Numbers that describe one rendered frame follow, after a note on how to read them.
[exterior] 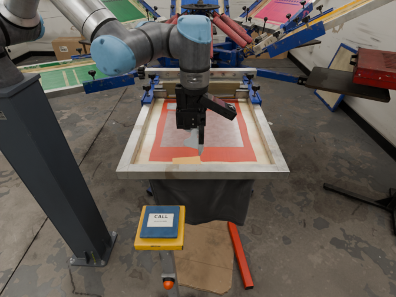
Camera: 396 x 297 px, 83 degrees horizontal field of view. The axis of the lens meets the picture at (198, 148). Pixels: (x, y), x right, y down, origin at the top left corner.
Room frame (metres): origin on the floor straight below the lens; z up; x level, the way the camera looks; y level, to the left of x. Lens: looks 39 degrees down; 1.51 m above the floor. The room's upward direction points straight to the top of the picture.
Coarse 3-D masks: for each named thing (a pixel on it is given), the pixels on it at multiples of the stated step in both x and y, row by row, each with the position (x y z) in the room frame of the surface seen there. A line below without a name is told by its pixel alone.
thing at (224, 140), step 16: (208, 112) 0.99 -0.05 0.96; (240, 112) 0.99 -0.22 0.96; (208, 128) 0.84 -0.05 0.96; (224, 128) 0.84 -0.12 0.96; (240, 128) 0.84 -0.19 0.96; (208, 144) 0.73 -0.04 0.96; (224, 144) 0.73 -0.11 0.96; (240, 144) 0.73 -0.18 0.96; (208, 160) 0.63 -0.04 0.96; (224, 160) 0.63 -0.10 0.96; (240, 160) 0.63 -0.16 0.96; (256, 160) 0.63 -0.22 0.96
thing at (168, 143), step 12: (168, 120) 0.91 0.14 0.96; (156, 132) 0.82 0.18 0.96; (168, 132) 0.82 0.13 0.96; (180, 132) 0.82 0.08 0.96; (156, 144) 0.73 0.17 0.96; (168, 144) 0.73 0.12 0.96; (180, 144) 0.73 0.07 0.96; (156, 156) 0.65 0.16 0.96; (168, 156) 0.65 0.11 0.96; (180, 156) 0.65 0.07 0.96; (192, 156) 0.65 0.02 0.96
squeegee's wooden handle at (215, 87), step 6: (168, 84) 1.12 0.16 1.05; (174, 84) 1.12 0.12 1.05; (210, 84) 1.12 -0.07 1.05; (216, 84) 1.12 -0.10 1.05; (222, 84) 1.12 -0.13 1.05; (228, 84) 1.12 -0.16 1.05; (234, 84) 1.12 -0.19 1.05; (168, 90) 1.12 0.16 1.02; (174, 90) 1.12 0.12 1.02; (210, 90) 1.12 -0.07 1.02; (216, 90) 1.12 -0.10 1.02; (222, 90) 1.12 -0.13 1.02; (228, 90) 1.12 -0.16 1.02; (234, 90) 1.12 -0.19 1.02
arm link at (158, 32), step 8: (144, 24) 0.60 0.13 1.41; (152, 24) 0.58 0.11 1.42; (160, 24) 0.58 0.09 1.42; (168, 24) 0.58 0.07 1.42; (176, 24) 0.58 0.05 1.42; (152, 32) 0.54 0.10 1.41; (160, 32) 0.56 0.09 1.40; (168, 32) 0.55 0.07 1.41; (152, 40) 0.52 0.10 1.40; (160, 40) 0.55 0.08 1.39; (168, 40) 0.54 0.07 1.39; (160, 48) 0.54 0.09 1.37; (168, 48) 0.54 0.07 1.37; (160, 56) 0.56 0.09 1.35; (168, 56) 0.56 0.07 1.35
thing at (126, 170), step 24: (144, 120) 0.86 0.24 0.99; (264, 120) 0.86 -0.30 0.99; (264, 144) 0.72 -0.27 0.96; (120, 168) 0.55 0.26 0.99; (144, 168) 0.55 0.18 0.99; (168, 168) 0.55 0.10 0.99; (192, 168) 0.55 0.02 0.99; (216, 168) 0.55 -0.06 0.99; (240, 168) 0.55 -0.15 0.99; (264, 168) 0.55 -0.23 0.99
